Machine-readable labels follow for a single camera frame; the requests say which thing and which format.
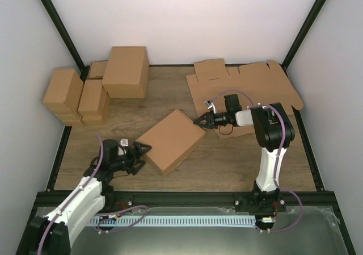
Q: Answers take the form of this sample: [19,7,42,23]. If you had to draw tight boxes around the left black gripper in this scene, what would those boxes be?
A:
[112,142,153,175]

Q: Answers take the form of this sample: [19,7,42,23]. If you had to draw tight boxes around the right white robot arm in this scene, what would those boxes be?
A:
[193,94,295,211]

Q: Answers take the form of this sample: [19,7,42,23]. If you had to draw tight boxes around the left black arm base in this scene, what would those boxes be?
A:
[104,191,134,212]

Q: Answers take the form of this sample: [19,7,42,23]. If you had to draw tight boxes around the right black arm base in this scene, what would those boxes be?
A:
[233,189,286,215]

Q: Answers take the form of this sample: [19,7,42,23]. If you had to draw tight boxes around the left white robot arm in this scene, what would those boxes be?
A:
[26,139,152,254]

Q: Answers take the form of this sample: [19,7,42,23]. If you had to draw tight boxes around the large folded cardboard box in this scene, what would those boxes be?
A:
[102,46,149,99]

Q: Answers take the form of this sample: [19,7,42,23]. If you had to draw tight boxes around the rear small cardboard box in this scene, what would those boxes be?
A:
[87,60,108,80]

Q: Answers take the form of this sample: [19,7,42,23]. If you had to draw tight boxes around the stack of flat cardboard blanks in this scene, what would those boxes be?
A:
[185,58,305,139]

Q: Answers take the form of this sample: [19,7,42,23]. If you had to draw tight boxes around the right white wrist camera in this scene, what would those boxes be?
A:
[204,100,217,114]

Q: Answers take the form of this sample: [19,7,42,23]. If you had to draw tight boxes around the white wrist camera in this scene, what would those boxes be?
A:
[118,139,129,156]
[204,100,217,114]

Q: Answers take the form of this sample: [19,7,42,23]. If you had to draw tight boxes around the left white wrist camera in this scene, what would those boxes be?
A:
[118,139,129,156]

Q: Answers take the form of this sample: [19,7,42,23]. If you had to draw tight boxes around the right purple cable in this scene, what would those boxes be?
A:
[211,89,303,234]

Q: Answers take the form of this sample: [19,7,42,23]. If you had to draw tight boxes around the light blue slotted cable duct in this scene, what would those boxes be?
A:
[86,215,256,228]

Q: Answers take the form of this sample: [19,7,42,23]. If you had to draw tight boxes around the black aluminium frame rail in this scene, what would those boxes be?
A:
[33,190,337,212]

